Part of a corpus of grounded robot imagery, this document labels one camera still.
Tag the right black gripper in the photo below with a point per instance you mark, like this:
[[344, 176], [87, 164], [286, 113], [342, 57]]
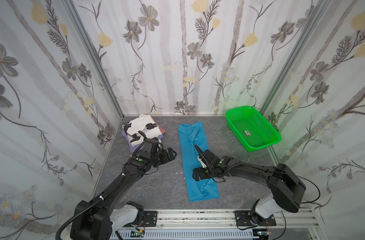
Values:
[[204, 157]]

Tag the red folded shirt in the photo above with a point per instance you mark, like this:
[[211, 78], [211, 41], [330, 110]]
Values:
[[161, 129]]

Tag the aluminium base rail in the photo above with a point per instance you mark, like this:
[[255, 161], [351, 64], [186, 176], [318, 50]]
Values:
[[289, 226]]

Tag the blue t shirt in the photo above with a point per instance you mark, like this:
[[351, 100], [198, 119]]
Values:
[[189, 136]]

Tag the white slotted cable duct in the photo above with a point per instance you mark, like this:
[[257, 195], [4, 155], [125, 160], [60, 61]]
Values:
[[185, 234]]

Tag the white black folded shirt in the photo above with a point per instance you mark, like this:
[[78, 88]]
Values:
[[136, 129]]

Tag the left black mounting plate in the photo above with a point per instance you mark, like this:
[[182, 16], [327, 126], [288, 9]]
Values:
[[146, 219]]

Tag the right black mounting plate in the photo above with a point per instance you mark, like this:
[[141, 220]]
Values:
[[245, 219]]

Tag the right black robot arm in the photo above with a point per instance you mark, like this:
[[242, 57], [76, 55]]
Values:
[[287, 190]]

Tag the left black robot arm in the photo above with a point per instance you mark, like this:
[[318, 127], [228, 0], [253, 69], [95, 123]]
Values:
[[91, 220]]

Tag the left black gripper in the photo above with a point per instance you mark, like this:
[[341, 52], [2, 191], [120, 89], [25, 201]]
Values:
[[145, 141]]

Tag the green plastic basket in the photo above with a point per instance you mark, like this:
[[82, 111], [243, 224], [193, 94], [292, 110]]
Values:
[[263, 134]]

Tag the black mounting plate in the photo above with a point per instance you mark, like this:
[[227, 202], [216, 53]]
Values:
[[245, 219], [146, 219]]

